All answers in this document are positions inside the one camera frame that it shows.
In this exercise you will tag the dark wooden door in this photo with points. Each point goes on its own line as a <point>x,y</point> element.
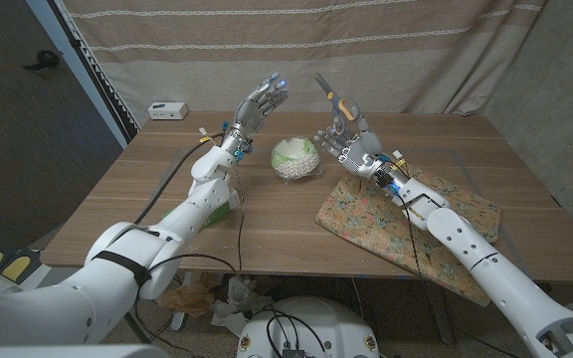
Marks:
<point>18,149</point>

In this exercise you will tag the beige striped curtain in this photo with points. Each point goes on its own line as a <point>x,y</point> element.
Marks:
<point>416,50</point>

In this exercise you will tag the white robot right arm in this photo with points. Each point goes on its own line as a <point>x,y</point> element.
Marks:
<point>485,263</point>

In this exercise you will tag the black curtain frame pole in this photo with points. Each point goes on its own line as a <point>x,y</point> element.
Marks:
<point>97,74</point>

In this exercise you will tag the floral patterned cloth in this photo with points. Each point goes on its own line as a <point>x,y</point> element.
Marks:
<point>366,219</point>

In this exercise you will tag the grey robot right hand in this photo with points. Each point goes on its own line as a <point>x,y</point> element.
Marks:
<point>363,156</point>

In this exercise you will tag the white table leg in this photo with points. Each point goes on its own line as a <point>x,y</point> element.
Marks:
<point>181,318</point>

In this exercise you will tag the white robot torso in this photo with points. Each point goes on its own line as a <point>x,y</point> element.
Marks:
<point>311,318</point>

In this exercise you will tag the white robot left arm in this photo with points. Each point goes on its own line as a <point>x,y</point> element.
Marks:
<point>117,268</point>

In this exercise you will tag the crumpled brown paper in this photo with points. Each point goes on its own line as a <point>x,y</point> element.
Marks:
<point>187,298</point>

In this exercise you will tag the bag of white candies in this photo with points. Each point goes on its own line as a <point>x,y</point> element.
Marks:
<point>296,164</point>

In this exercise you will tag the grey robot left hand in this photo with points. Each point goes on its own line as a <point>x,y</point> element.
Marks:
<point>251,112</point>

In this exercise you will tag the crumpled white paper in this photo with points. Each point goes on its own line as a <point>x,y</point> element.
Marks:
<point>237,303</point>

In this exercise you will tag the white power strip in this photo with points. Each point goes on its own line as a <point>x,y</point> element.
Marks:
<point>167,110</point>

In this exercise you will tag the grey table leg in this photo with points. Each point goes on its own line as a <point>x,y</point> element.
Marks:
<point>438,308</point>

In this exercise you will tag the green cardboard box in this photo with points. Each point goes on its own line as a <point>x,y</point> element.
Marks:
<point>222,211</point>

